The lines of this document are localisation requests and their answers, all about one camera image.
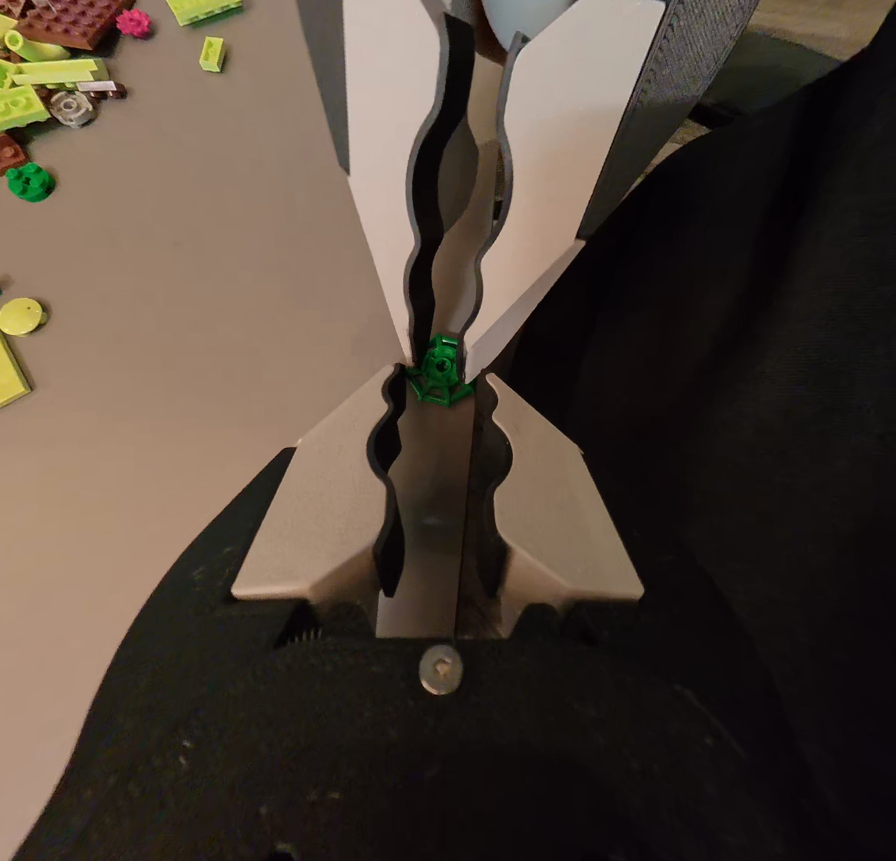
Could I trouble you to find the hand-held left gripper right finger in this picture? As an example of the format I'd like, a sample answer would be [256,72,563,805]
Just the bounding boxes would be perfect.
[476,373,645,606]

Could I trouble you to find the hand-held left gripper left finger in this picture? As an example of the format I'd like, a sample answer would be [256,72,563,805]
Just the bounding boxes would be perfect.
[230,363,408,603]

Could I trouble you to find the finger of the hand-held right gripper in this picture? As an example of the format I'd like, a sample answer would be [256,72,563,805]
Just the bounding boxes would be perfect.
[458,0,667,382]
[290,0,478,364]

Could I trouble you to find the green spoked wheel piece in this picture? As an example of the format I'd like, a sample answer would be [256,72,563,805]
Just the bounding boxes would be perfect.
[406,334,478,409]

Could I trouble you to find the lime studded brick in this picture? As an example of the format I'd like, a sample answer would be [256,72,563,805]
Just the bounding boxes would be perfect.
[162,0,244,27]

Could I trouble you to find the dark maroon studded plate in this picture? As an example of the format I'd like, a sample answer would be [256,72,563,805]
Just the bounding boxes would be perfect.
[17,0,137,52]

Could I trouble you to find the long lime flat tile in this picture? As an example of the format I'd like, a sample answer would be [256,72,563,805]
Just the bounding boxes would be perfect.
[0,329,33,409]

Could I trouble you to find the lime round dome piece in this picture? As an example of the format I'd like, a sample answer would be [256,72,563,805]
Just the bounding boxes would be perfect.
[0,296,50,336]

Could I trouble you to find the pile of colourful toy bricks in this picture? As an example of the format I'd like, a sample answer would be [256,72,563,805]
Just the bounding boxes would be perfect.
[0,0,130,176]

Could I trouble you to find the green round plate piece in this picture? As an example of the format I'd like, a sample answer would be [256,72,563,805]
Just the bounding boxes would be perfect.
[6,162,57,203]

